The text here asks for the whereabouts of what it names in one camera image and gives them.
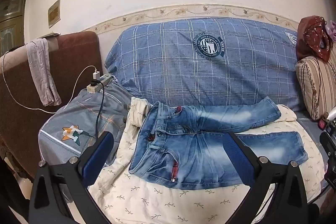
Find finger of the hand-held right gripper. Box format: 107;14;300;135
319;130;336;161

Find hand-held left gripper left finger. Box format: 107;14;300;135
28;131;114;224

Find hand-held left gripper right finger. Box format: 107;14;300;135
223;132;307;224

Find blue denim pants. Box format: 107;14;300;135
128;96;309;190

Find beige striped pillow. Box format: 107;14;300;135
296;50;336;121

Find grey pillow with star print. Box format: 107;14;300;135
38;81;133;176

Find white power strip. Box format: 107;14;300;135
87;74;113;94

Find cream leaf-print blanket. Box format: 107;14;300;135
88;97;327;224

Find pale purple hanging cloth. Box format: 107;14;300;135
26;38;62;106

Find blue plaid pillow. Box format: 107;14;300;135
104;17;306;112

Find small framed plaque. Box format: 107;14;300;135
48;0;61;28

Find wooden cabinet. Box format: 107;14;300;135
0;0;28;56

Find black power cable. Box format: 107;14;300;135
91;79;106;136

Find white charger cable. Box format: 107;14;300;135
0;49;97;114

